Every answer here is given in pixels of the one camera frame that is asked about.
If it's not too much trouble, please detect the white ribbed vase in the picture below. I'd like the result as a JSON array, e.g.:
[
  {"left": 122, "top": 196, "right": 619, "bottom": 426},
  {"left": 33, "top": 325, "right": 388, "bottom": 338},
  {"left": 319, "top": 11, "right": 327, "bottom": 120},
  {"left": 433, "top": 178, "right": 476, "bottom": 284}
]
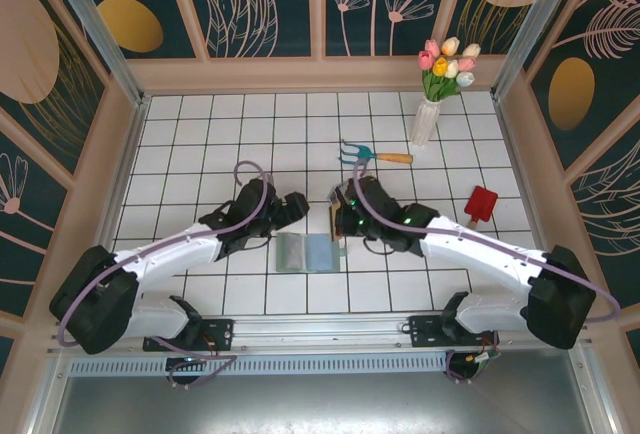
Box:
[{"left": 410, "top": 94, "right": 442, "bottom": 149}]

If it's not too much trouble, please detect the red toy shovel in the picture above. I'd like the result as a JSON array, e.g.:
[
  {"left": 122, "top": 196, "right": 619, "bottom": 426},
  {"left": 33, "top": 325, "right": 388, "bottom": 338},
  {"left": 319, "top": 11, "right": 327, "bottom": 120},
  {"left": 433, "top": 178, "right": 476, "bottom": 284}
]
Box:
[{"left": 463, "top": 186, "right": 500, "bottom": 229}]

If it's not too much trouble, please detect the pastel tulip bouquet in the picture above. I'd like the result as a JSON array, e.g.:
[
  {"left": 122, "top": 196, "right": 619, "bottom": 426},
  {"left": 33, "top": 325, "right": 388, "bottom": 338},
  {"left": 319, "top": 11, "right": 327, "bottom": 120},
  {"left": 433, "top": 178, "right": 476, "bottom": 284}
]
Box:
[{"left": 417, "top": 36, "right": 482, "bottom": 104}]

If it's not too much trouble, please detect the teal garden fork wooden handle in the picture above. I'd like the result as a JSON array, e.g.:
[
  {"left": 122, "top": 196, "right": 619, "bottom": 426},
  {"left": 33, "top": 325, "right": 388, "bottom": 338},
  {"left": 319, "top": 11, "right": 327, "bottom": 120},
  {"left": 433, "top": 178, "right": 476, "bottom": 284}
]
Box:
[{"left": 337, "top": 139, "right": 415, "bottom": 167}]

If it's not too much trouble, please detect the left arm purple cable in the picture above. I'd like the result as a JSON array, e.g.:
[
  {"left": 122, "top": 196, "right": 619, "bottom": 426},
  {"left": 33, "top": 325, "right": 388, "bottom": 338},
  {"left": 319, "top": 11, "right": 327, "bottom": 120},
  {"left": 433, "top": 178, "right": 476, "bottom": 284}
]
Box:
[{"left": 58, "top": 161, "right": 275, "bottom": 389}]

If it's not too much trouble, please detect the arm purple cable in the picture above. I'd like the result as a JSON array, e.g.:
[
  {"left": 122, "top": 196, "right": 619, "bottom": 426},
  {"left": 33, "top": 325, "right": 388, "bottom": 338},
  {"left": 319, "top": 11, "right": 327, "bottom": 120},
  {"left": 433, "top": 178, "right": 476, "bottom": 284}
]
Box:
[
  {"left": 58, "top": 161, "right": 275, "bottom": 389},
  {"left": 352, "top": 162, "right": 623, "bottom": 385}
]

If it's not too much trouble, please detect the aluminium mounting rail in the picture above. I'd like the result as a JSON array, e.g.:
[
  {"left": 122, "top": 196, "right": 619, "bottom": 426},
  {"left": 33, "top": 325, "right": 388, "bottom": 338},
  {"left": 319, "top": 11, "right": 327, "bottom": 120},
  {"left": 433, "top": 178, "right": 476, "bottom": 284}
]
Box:
[{"left": 47, "top": 307, "right": 599, "bottom": 355}]

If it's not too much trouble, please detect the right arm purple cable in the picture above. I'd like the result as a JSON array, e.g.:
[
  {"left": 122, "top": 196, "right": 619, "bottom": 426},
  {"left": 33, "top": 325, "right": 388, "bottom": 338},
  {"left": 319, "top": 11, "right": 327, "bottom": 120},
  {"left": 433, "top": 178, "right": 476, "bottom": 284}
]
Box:
[{"left": 352, "top": 162, "right": 623, "bottom": 385}]

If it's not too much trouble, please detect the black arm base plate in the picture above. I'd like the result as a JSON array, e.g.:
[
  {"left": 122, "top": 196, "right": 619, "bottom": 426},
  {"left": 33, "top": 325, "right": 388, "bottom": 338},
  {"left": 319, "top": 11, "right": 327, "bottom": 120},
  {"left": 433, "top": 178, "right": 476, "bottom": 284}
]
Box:
[
  {"left": 143, "top": 318, "right": 236, "bottom": 353},
  {"left": 408, "top": 314, "right": 501, "bottom": 350}
]

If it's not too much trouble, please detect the grey slotted cable duct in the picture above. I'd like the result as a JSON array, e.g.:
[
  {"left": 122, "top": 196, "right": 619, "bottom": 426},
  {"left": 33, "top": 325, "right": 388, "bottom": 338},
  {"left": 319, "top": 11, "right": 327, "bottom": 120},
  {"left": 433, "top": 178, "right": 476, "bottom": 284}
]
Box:
[{"left": 67, "top": 356, "right": 451, "bottom": 378}]

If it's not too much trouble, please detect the aluminium frame post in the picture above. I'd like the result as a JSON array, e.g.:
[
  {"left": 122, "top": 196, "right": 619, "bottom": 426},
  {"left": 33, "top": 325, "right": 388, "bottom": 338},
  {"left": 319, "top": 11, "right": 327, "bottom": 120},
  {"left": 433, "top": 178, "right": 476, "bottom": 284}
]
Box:
[
  {"left": 38, "top": 0, "right": 152, "bottom": 108},
  {"left": 491, "top": 0, "right": 576, "bottom": 101}
]

